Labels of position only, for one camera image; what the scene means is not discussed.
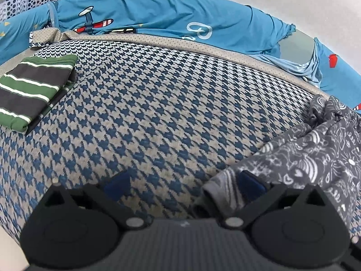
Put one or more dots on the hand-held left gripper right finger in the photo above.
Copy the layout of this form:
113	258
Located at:
251	185

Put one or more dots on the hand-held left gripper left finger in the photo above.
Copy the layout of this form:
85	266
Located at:
118	186

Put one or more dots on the grey doodle-print fleece jacket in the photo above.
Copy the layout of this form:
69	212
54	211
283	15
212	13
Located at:
310	152

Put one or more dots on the green striped folded shirt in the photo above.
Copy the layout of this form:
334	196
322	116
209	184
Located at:
31	90

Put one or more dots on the blue airplane-print cover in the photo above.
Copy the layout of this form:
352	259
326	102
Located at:
141	8

